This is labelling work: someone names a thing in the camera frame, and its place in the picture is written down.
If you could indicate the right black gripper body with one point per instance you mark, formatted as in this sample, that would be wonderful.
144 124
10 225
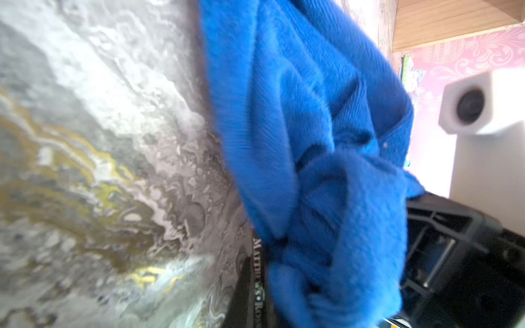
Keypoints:
463 269

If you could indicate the blue cloth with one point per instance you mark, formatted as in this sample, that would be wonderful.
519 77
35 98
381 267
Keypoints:
315 128

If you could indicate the Hamlet purple red book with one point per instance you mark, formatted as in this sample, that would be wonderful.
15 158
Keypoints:
251 304

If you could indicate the colourful sunflower magazine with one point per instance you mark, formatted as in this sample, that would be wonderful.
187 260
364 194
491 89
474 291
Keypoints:
411 77

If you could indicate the wooden two-tier shelf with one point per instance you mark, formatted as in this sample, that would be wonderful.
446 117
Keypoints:
423 23

